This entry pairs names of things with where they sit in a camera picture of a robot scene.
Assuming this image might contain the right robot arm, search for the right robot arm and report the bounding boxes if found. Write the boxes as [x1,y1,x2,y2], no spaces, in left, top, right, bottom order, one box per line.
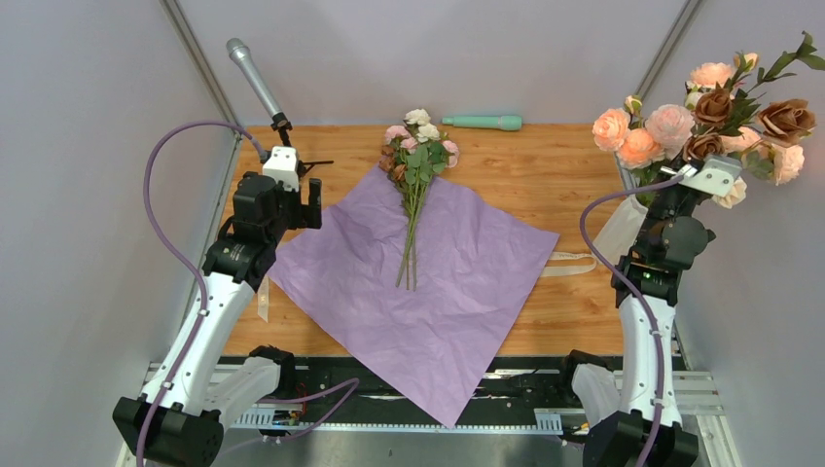
[555,178,715,466]

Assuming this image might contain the peach artificial roses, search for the peach artificial roses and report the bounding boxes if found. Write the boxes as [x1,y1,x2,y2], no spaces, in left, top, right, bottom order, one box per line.
[590,51,807,207]

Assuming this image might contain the teal cylindrical handle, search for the teal cylindrical handle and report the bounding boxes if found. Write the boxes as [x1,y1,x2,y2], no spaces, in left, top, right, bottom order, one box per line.
[442,115,522,131]

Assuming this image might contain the white ribbed vase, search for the white ribbed vase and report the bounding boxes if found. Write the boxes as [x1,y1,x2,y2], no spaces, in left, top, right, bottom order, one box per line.
[592,195,648,265]

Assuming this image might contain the brown rose stem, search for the brown rose stem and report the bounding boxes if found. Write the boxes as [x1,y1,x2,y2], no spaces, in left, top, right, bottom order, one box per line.
[681,31,824,162]

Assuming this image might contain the silver microphone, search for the silver microphone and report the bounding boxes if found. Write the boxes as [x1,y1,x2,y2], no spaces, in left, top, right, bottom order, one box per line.
[226,38,287,128]

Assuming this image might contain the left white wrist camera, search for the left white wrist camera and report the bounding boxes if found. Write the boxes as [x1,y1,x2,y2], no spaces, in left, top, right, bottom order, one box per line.
[262,146,300,192]

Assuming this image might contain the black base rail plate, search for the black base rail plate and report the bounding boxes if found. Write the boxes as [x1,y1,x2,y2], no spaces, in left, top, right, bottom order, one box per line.
[271,356,581,425]

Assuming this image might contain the pink flower bouquet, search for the pink flower bouquet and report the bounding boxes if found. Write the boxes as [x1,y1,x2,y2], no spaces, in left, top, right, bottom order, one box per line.
[378,108,460,291]

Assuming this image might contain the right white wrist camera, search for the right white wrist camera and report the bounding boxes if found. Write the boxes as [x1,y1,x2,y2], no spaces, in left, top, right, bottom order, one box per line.
[677,155,742,198]

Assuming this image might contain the pink and purple wrapping paper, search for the pink and purple wrapping paper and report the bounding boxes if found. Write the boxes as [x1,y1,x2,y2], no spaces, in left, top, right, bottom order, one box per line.
[269,168,558,427]

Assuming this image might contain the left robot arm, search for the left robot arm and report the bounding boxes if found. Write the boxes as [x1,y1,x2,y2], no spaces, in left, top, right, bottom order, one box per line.
[113,172,322,466]

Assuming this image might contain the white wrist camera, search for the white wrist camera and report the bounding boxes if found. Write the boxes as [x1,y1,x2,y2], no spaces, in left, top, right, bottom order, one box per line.
[677,155,742,198]
[262,146,300,192]

